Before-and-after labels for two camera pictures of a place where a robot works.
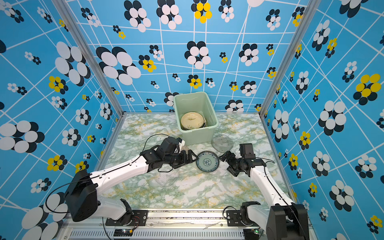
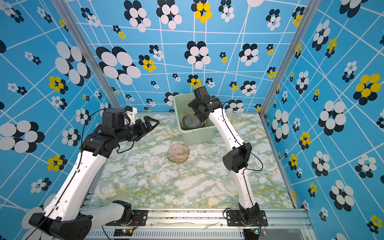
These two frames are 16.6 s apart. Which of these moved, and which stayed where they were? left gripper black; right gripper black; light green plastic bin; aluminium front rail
Moved: left gripper black; right gripper black
Stayed: light green plastic bin; aluminium front rail
